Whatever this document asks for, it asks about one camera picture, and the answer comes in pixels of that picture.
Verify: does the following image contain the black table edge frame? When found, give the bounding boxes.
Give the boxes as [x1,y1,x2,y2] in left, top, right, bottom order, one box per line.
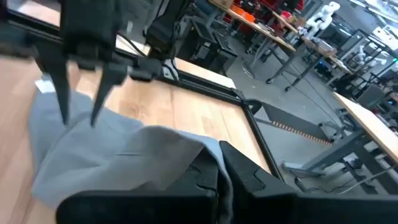
[0,9,284,182]

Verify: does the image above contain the long wooden workbench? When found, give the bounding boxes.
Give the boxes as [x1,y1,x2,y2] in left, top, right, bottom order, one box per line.
[208,0,297,85]

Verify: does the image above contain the white humanoid robot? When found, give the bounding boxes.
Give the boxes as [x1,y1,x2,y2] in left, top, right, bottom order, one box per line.
[306,1,341,40]

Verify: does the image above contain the orange storage bins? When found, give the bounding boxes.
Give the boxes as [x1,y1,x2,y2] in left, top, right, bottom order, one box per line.
[229,4,256,23]

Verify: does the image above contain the wooden table with grey legs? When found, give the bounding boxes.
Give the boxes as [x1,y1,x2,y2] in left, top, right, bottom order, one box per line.
[281,91,398,195]

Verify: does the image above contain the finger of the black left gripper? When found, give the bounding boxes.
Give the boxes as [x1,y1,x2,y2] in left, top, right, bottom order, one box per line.
[89,63,129,127]
[33,45,72,126]

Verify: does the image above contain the white floor cable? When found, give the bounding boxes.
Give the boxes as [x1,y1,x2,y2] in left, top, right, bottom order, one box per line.
[338,166,398,195]

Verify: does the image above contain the grey cloth towel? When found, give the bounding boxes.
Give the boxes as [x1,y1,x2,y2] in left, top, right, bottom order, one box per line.
[28,79,234,224]

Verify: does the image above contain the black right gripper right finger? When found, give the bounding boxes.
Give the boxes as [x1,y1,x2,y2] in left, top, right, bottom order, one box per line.
[219,140,398,224]

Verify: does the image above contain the black equipment cabinet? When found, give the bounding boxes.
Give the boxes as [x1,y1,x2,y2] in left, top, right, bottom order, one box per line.
[177,14,239,75]

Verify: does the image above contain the white towel care label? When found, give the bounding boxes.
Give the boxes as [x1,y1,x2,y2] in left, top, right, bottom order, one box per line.
[34,79,56,94]

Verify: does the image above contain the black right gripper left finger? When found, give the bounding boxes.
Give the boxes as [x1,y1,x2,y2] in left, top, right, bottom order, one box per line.
[55,146,220,224]

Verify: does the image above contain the grey panel with orange strip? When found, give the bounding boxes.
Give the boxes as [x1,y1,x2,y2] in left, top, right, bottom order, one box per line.
[253,101,333,147]

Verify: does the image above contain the neighbouring wooden tabletop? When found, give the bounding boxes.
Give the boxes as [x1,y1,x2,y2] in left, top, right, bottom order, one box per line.
[7,0,237,90]

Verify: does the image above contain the cluttered wooden workbench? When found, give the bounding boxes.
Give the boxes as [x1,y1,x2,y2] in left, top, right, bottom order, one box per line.
[273,11,354,93]

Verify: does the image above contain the black metal cage frame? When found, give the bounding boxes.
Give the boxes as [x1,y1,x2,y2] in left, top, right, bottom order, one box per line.
[338,28,398,94]

